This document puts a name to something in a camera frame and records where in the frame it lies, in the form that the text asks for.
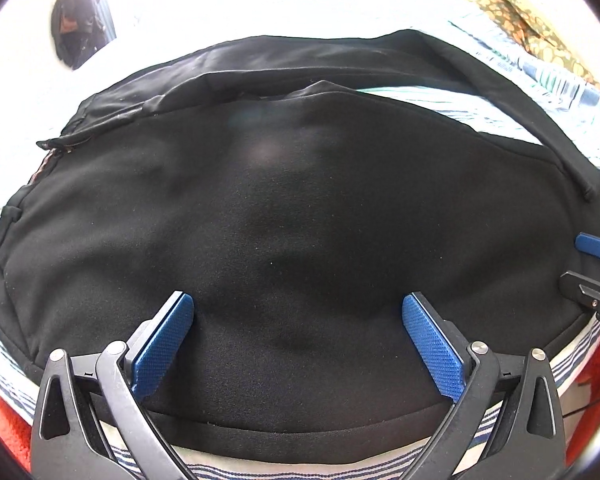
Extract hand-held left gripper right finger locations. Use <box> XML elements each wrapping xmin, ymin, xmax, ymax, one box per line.
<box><xmin>401</xmin><ymin>291</ymin><xmax>567</xmax><ymax>480</ymax></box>

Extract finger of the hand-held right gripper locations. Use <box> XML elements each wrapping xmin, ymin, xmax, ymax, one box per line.
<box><xmin>559</xmin><ymin>270</ymin><xmax>600</xmax><ymax>311</ymax></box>
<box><xmin>574</xmin><ymin>232</ymin><xmax>600</xmax><ymax>262</ymax></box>

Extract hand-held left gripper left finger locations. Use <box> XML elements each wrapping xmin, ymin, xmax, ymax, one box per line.
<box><xmin>30</xmin><ymin>290</ymin><xmax>201</xmax><ymax>480</ymax></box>

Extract black pants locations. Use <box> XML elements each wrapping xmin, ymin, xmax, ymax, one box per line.
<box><xmin>0</xmin><ymin>29</ymin><xmax>600</xmax><ymax>436</ymax></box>

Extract striped bed cover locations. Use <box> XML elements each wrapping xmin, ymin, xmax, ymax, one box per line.
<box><xmin>0</xmin><ymin>0</ymin><xmax>600</xmax><ymax>480</ymax></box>

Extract orange rug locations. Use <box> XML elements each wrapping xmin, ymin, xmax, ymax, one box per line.
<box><xmin>0</xmin><ymin>340</ymin><xmax>600</xmax><ymax>466</ymax></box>

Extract orange floral cloth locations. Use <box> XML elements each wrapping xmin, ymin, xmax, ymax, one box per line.
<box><xmin>412</xmin><ymin>0</ymin><xmax>600</xmax><ymax>93</ymax></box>

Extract dark hanging clothes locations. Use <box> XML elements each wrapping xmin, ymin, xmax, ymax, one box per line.
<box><xmin>50</xmin><ymin>0</ymin><xmax>117</xmax><ymax>70</ymax></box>

